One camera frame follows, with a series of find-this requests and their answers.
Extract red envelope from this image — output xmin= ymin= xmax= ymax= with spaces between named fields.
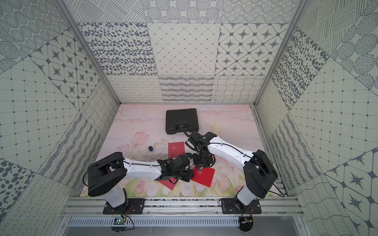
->
xmin=168 ymin=142 xmax=185 ymax=158
xmin=159 ymin=180 xmax=177 ymax=190
xmin=191 ymin=167 xmax=215 ymax=187

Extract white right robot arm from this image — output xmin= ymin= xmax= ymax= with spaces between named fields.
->
xmin=185 ymin=131 xmax=278 ymax=208

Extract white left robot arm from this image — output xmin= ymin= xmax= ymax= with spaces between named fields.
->
xmin=86 ymin=152 xmax=194 ymax=208

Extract black plastic tool case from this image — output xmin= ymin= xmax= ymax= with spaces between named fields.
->
xmin=165 ymin=108 xmax=199 ymax=135

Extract right round circuit board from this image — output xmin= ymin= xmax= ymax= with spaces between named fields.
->
xmin=239 ymin=216 xmax=254 ymax=232

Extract left green circuit board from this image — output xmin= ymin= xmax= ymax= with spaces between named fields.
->
xmin=111 ymin=218 xmax=127 ymax=233

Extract black corrugated cable conduit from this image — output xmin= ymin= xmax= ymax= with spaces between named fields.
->
xmin=180 ymin=124 xmax=197 ymax=139

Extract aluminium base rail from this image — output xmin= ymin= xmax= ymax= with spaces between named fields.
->
xmin=61 ymin=197 xmax=304 ymax=217

